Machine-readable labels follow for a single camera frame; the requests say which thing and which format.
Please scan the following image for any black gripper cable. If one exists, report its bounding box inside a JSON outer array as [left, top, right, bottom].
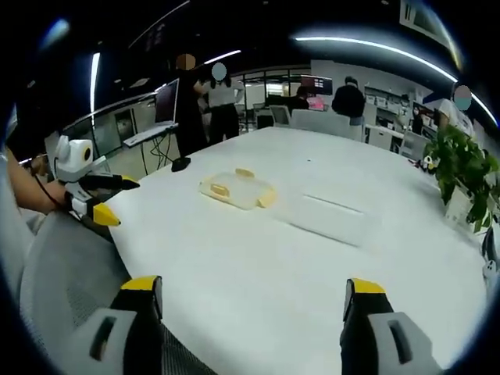
[[32, 173, 68, 206]]

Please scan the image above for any dark computer monitor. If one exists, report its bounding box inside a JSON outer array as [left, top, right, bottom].
[[154, 77, 181, 127]]

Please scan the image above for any white device with black holes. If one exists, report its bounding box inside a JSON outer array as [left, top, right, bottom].
[[482, 226, 500, 279]]

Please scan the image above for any clear lid with yellow clips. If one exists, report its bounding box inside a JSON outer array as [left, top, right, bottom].
[[198, 167, 280, 213]]

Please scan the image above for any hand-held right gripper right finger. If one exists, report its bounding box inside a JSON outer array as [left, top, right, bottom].
[[339, 277, 446, 375]]

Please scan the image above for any white office chair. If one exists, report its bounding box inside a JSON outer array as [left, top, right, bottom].
[[269, 104, 293, 128], [290, 109, 352, 138]]

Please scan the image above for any green leafy plant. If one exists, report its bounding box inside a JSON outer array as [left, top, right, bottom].
[[423, 123, 500, 235]]

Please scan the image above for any long ceiling light strip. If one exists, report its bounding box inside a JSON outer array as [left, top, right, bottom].
[[290, 36, 459, 80]]

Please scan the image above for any grey mesh office chair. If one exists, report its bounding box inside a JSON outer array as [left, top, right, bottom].
[[18, 209, 220, 375]]

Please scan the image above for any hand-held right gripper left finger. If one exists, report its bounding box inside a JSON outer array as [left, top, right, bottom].
[[68, 275, 165, 375]]

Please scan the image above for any short ceiling light strip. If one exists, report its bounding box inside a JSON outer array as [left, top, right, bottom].
[[90, 52, 102, 115]]

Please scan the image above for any small black object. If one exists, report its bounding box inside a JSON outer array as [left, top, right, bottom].
[[170, 156, 193, 173]]

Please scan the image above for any white plant pot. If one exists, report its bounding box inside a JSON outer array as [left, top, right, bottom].
[[444, 190, 486, 232]]

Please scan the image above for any wall screen with red picture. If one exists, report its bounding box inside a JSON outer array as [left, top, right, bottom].
[[299, 74, 334, 98]]

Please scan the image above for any clear rectangular plastic box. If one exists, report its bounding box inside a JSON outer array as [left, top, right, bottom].
[[286, 193, 377, 248]]

